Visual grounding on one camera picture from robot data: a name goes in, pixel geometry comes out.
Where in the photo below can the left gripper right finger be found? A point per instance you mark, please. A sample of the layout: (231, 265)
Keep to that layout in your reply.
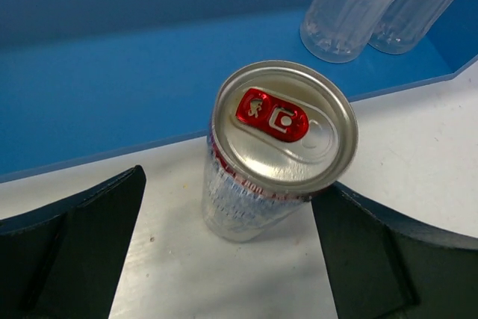
(384, 264)

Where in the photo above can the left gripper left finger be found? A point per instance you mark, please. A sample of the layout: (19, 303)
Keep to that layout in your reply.
(64, 259)

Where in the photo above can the Red Bull can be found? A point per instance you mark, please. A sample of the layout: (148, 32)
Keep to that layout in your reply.
(279, 134)

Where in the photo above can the blue and yellow shelf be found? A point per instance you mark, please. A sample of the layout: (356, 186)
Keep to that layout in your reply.
(83, 80)

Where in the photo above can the left Pocari Sweat bottle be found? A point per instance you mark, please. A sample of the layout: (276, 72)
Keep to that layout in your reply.
(337, 31)

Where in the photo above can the pocari sweat bottle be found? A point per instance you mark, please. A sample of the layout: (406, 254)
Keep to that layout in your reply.
(337, 31)
(405, 23)

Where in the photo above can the right Pocari Sweat bottle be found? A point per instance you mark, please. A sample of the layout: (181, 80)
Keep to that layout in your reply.
(405, 23)

